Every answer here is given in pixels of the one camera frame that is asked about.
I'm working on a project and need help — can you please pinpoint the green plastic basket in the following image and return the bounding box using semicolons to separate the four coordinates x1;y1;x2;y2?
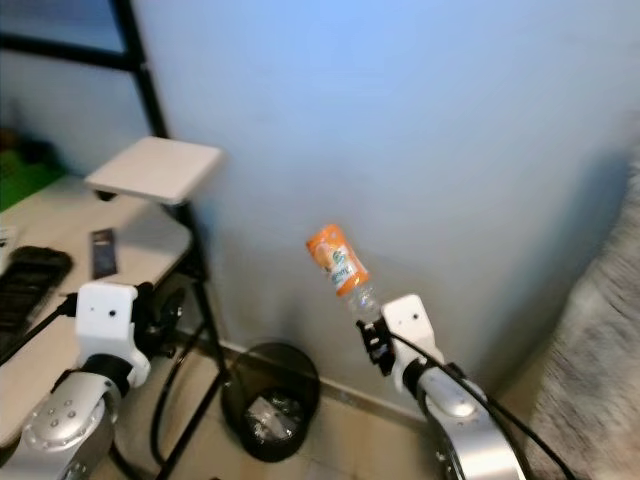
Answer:
0;148;67;211

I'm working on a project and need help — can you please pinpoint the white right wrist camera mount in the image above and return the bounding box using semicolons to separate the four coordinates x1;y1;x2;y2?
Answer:
380;293;438;393

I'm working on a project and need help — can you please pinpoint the white remote control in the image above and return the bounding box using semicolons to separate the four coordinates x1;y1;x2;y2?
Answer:
0;226;16;269

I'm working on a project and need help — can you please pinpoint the grey fuzzy fabric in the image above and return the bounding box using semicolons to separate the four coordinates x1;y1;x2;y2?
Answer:
525;140;640;480

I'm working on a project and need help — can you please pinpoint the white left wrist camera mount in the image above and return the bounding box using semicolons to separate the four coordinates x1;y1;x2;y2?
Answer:
76;281;140;389

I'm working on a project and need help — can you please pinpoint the dark phone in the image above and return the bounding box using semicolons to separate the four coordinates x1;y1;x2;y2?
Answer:
89;227;123;282

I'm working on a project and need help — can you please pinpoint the orange label plastic bottle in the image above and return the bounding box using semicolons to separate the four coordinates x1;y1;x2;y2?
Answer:
304;222;384;323

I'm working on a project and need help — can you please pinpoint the white square shelf board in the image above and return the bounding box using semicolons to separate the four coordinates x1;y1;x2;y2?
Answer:
84;135;227;207

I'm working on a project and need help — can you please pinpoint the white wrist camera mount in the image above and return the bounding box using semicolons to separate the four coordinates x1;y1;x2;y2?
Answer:
380;293;438;393
76;281;140;389

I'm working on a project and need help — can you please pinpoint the black round trash bin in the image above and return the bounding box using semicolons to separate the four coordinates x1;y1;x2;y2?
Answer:
221;342;322;464

